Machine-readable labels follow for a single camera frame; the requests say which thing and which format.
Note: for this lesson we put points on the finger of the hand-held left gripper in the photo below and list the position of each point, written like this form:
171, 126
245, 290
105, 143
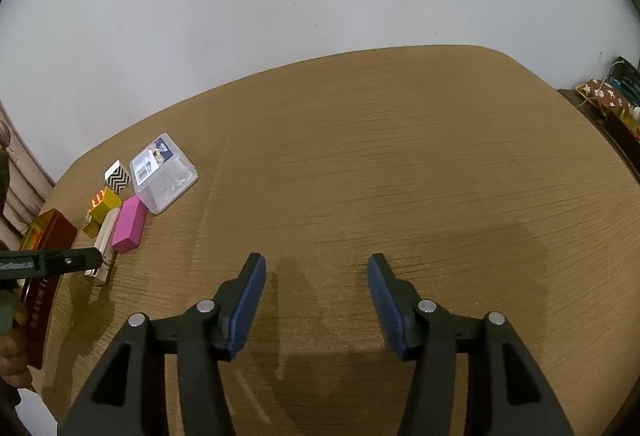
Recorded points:
65, 261

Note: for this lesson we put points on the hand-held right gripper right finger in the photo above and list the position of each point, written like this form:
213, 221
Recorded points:
390, 311

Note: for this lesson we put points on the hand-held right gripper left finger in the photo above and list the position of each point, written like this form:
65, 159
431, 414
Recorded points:
245, 306

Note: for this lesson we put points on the red metal tin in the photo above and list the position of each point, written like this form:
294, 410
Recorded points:
50, 236

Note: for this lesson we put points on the cream long slim box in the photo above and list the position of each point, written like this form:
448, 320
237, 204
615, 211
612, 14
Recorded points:
107, 231

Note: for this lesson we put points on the yellow small box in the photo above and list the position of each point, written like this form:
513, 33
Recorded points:
106, 205

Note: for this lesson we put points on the pink rectangular box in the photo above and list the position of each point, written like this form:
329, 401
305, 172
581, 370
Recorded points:
129, 223

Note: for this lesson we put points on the small zigzag patterned box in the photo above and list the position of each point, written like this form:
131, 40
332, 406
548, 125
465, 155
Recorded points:
119, 178

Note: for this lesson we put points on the clear plastic box blue label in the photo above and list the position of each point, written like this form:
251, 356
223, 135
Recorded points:
162, 176

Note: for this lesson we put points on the person's left hand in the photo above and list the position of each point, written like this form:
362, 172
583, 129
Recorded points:
12, 358

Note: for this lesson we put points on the beige patterned curtain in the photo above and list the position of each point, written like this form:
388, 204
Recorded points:
20, 186

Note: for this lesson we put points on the floral brown cloth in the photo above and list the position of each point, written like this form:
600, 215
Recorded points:
602, 93

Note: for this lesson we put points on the dark patterned bag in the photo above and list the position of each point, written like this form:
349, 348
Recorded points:
627, 76

